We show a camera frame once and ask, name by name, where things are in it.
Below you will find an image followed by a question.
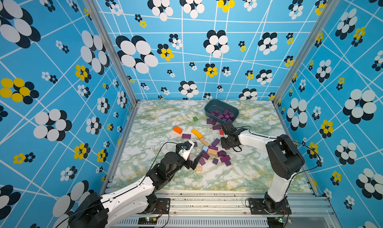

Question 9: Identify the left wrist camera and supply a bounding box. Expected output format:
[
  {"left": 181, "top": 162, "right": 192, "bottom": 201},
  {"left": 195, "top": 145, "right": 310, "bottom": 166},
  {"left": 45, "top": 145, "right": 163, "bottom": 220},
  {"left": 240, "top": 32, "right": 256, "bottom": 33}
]
[{"left": 179, "top": 144, "right": 194, "bottom": 161}]

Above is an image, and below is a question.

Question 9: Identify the purple long brick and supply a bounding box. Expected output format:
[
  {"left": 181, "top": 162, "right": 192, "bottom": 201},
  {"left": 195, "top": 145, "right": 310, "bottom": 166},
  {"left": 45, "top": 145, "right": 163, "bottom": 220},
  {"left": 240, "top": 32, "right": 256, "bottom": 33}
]
[{"left": 211, "top": 138, "right": 220, "bottom": 147}]

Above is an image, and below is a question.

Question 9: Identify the natural wood brick front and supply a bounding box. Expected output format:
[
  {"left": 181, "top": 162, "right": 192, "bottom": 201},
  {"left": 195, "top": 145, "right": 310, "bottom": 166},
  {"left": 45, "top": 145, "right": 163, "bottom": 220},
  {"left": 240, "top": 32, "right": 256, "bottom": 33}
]
[{"left": 194, "top": 166, "right": 202, "bottom": 172}]

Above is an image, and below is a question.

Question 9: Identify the orange brick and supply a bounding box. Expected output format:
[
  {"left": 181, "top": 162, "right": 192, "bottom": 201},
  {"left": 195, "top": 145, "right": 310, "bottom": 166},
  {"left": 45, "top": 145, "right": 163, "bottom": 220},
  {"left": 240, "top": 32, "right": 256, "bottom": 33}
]
[{"left": 173, "top": 126, "right": 183, "bottom": 134}]

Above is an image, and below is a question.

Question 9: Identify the yellow long brick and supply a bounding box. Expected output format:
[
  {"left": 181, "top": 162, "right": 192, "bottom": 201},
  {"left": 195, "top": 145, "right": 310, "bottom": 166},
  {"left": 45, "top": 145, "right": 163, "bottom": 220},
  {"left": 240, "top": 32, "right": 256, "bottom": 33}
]
[{"left": 191, "top": 129, "right": 203, "bottom": 139}]

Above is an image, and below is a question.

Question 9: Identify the natural wood square brick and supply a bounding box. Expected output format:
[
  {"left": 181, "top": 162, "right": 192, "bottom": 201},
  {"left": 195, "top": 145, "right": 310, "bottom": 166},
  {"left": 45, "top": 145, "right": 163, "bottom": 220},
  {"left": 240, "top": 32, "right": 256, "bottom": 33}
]
[{"left": 207, "top": 149, "right": 218, "bottom": 157}]

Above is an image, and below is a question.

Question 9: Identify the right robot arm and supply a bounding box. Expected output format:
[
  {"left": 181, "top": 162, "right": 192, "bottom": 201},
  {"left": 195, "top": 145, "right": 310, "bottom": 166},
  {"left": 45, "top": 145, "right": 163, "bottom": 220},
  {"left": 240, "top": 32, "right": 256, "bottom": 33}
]
[{"left": 221, "top": 128, "right": 305, "bottom": 214}]

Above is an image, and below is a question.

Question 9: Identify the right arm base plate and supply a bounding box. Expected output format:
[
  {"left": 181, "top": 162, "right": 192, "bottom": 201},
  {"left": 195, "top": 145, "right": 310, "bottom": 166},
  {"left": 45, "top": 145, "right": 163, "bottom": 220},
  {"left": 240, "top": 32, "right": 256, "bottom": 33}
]
[{"left": 245, "top": 198, "right": 292, "bottom": 216}]

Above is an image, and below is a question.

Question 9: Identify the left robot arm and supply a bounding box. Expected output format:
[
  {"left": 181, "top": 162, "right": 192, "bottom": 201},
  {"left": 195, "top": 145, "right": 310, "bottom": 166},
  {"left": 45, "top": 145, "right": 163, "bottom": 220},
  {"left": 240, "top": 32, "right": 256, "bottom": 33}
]
[{"left": 62, "top": 141, "right": 201, "bottom": 228}]

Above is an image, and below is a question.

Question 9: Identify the purple wedge near bin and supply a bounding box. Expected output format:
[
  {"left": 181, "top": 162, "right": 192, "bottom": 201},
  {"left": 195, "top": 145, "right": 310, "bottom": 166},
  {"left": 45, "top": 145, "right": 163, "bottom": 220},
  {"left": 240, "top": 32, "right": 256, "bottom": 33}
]
[{"left": 212, "top": 124, "right": 221, "bottom": 130}]

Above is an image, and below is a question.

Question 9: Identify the purple block right cluster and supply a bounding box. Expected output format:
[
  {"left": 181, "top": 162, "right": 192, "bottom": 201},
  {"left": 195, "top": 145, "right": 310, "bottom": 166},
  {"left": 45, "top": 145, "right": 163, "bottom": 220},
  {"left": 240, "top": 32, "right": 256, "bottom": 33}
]
[{"left": 217, "top": 150, "right": 227, "bottom": 157}]

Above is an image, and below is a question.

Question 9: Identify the engraved natural wood brick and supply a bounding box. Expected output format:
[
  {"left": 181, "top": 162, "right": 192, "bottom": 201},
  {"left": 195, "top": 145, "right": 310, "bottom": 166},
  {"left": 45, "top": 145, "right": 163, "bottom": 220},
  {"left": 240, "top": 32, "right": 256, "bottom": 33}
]
[{"left": 199, "top": 138, "right": 210, "bottom": 147}]

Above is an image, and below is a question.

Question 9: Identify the purple slanted brick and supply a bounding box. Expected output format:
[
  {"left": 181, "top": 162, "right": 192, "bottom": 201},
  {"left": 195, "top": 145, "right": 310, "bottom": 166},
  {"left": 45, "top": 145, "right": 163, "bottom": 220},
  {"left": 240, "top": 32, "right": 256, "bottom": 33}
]
[{"left": 201, "top": 151, "right": 210, "bottom": 160}]

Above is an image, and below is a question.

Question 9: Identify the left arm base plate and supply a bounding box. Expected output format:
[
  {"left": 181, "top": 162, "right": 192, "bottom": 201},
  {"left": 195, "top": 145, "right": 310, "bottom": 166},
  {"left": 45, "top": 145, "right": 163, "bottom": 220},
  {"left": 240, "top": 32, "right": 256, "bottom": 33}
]
[{"left": 143, "top": 198, "right": 171, "bottom": 215}]

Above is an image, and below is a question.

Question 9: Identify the dark teal storage bin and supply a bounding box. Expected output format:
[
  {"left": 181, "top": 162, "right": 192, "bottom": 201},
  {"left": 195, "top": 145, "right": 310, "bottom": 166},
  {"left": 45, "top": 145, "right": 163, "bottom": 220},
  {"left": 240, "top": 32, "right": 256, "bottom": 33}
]
[{"left": 204, "top": 99, "right": 239, "bottom": 125}]

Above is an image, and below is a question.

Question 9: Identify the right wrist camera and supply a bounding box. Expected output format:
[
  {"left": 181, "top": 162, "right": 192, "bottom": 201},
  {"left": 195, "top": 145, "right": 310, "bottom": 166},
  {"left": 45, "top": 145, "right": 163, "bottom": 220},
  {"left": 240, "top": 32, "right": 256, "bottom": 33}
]
[{"left": 221, "top": 122, "right": 237, "bottom": 136}]

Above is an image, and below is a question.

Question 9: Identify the purple brick left cluster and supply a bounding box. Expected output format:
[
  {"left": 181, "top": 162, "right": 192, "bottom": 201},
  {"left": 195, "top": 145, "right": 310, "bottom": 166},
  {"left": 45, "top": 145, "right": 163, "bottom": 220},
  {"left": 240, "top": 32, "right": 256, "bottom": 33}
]
[{"left": 182, "top": 133, "right": 192, "bottom": 139}]

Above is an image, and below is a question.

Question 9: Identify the purple brick front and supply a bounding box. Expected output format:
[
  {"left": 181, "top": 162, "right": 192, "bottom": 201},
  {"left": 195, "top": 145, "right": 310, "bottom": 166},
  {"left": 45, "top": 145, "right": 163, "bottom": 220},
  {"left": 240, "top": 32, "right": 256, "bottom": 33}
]
[
  {"left": 199, "top": 157, "right": 206, "bottom": 166},
  {"left": 220, "top": 155, "right": 231, "bottom": 163}
]

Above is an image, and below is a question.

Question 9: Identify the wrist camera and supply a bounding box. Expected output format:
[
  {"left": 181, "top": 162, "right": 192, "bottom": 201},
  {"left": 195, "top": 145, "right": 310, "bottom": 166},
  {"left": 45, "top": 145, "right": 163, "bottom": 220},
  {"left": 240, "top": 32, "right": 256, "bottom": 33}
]
[
  {"left": 221, "top": 122, "right": 237, "bottom": 136},
  {"left": 179, "top": 144, "right": 194, "bottom": 161}
]

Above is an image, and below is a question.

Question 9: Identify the aluminium front rail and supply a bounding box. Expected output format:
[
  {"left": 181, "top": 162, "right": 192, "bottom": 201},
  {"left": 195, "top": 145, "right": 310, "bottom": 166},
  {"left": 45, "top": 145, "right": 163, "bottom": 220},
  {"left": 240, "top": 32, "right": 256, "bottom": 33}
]
[{"left": 105, "top": 191, "right": 341, "bottom": 228}]

